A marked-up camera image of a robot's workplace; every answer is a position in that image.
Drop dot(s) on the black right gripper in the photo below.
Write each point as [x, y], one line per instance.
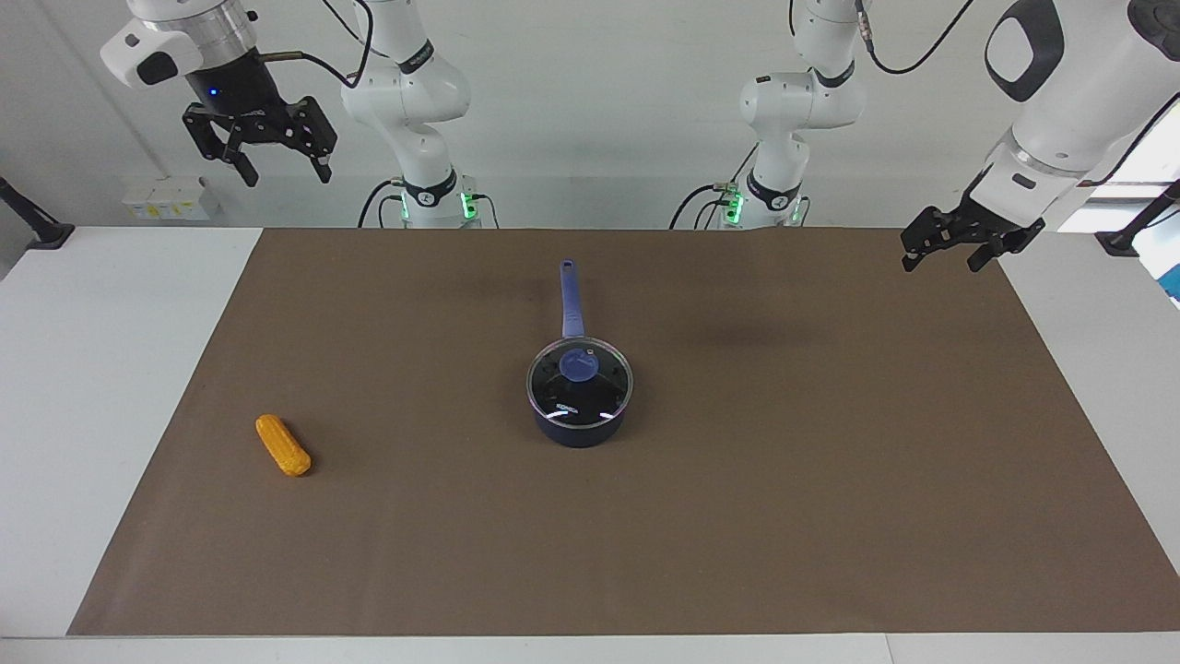
[241, 92]

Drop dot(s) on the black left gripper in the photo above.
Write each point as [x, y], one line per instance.
[1000, 231]

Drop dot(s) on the orange corn cob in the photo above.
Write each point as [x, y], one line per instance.
[282, 444]

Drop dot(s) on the glass lid with blue knob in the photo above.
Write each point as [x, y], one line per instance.
[601, 392]

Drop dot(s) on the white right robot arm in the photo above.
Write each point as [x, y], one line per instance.
[417, 92]

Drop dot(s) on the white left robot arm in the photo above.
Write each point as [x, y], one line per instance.
[1060, 138]

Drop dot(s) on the black clamp stand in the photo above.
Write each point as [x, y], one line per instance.
[41, 232]
[1126, 238]

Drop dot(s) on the blue box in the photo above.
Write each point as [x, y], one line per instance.
[1166, 272]

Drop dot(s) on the brown table mat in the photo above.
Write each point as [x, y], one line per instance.
[737, 507]

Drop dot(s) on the white wall socket boxes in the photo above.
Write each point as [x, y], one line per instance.
[166, 198]

